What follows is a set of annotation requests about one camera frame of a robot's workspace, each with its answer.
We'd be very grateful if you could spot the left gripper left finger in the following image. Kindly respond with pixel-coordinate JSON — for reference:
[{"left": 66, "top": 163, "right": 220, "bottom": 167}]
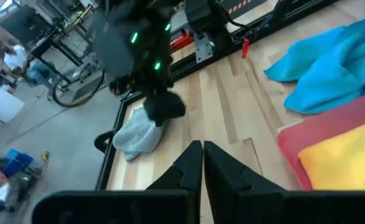
[{"left": 32, "top": 139, "right": 203, "bottom": 224}]

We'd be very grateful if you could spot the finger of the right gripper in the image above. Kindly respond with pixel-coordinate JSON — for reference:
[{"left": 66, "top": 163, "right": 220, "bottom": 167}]
[
  {"left": 162, "top": 90, "right": 186, "bottom": 125},
  {"left": 143, "top": 91, "right": 165, "bottom": 127}
]

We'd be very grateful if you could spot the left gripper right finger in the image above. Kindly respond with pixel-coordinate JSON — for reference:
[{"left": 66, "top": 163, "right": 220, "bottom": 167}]
[{"left": 203, "top": 140, "right": 365, "bottom": 224}]

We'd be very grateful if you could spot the grey microfiber towel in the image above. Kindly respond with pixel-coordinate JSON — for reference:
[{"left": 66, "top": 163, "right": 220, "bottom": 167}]
[{"left": 112, "top": 105, "right": 167, "bottom": 162}]

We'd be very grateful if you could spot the yellow microfiber towel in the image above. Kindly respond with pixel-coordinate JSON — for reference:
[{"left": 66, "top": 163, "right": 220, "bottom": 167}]
[{"left": 297, "top": 118, "right": 365, "bottom": 191}]

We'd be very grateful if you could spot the blue microfiber towel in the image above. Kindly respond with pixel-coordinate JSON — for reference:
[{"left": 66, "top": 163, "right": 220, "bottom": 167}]
[{"left": 262, "top": 14, "right": 365, "bottom": 114}]

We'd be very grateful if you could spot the red box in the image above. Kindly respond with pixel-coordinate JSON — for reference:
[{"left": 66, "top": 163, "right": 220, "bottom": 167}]
[{"left": 169, "top": 29, "right": 194, "bottom": 54}]

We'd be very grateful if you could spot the pink translucent plastic bin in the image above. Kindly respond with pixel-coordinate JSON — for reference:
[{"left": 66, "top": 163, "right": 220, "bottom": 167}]
[{"left": 277, "top": 90, "right": 365, "bottom": 191}]

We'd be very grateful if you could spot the small red tag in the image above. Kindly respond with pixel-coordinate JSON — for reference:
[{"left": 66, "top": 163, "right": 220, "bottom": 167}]
[{"left": 241, "top": 37, "right": 251, "bottom": 60}]

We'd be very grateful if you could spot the person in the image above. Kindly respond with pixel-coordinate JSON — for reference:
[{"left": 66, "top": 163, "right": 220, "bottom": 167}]
[{"left": 0, "top": 39, "right": 57, "bottom": 91}]

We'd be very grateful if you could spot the blue box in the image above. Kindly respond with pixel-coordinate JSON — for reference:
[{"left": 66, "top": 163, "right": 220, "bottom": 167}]
[{"left": 2, "top": 149, "right": 34, "bottom": 178}]

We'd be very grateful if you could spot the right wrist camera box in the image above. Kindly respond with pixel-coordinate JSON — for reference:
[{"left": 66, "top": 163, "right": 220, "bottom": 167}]
[{"left": 93, "top": 12, "right": 138, "bottom": 77}]

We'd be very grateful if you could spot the silver metal bracket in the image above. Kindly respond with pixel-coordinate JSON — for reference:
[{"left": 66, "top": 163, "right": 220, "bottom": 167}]
[{"left": 193, "top": 32, "right": 214, "bottom": 64}]

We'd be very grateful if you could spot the black frame clamp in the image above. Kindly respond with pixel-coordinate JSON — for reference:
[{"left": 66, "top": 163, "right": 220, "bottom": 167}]
[{"left": 94, "top": 129, "right": 117, "bottom": 154}]

